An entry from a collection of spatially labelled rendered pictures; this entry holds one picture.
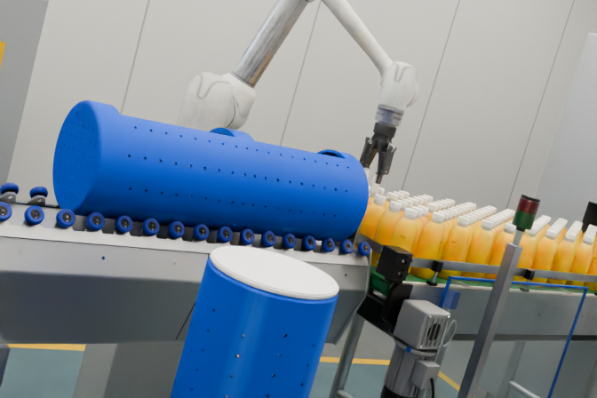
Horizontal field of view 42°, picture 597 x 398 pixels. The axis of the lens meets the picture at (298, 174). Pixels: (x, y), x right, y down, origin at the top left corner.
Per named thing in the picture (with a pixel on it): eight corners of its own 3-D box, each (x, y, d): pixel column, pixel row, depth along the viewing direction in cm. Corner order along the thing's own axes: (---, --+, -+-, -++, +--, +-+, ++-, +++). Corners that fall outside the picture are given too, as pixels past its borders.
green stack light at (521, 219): (506, 222, 245) (512, 207, 244) (519, 224, 249) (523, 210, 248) (523, 229, 240) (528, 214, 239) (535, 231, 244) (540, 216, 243)
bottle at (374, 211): (373, 256, 263) (389, 203, 261) (372, 259, 256) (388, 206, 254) (354, 250, 264) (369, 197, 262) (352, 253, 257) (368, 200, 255)
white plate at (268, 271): (363, 299, 157) (362, 306, 158) (300, 253, 181) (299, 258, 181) (243, 287, 143) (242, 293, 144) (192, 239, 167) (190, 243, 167)
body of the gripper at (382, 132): (370, 119, 261) (362, 146, 262) (386, 124, 255) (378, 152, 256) (386, 123, 266) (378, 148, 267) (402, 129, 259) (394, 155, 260)
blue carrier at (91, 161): (43, 201, 203) (65, 93, 201) (301, 230, 257) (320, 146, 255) (84, 226, 180) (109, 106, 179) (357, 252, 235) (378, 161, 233)
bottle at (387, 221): (376, 266, 250) (393, 210, 247) (362, 258, 255) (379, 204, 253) (392, 267, 254) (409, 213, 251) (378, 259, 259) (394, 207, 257)
